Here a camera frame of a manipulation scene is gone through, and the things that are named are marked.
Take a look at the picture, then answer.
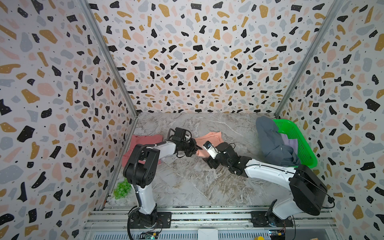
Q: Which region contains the aluminium corner post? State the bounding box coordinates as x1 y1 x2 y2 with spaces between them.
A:
78 0 138 119
274 0 343 119

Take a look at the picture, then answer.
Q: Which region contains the left aluminium corner post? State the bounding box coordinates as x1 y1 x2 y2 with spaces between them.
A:
78 0 138 119

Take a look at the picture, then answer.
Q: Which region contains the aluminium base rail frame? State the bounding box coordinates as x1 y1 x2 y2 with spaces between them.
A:
84 206 343 240

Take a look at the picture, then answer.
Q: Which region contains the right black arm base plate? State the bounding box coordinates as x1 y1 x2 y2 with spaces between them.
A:
251 211 294 228

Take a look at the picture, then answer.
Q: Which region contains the lavender t-shirt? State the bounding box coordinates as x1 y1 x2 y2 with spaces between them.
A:
281 134 299 154

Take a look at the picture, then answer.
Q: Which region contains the right aluminium corner post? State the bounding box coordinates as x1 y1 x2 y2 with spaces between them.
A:
274 0 343 119

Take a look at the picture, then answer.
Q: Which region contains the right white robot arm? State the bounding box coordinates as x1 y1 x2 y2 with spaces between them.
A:
203 141 328 227

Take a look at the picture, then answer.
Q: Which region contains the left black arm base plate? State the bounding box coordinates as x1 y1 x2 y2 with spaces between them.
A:
129 211 172 229

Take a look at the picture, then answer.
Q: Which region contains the green plastic ball cluster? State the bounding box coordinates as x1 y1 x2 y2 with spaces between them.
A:
113 179 132 200

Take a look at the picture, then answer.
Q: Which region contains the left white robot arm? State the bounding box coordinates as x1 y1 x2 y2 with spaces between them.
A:
123 128 202 227

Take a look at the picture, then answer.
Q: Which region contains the right circuit board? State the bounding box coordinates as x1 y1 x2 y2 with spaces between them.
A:
269 230 286 240

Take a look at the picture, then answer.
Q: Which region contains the green plastic laundry basket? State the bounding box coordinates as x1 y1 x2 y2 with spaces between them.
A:
274 119 318 169

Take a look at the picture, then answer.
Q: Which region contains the folded maroon t-shirt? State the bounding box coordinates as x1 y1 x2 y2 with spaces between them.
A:
122 135 164 168

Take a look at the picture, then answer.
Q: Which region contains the peach graphic t-shirt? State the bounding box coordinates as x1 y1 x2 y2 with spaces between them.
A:
195 132 224 158

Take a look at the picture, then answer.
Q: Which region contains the grey t-shirt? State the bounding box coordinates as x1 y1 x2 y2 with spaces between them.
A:
256 116 301 167

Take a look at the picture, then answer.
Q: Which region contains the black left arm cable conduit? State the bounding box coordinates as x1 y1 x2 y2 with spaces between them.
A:
126 128 181 240

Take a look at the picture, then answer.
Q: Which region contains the left green circuit board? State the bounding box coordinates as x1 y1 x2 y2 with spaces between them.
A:
138 232 159 240

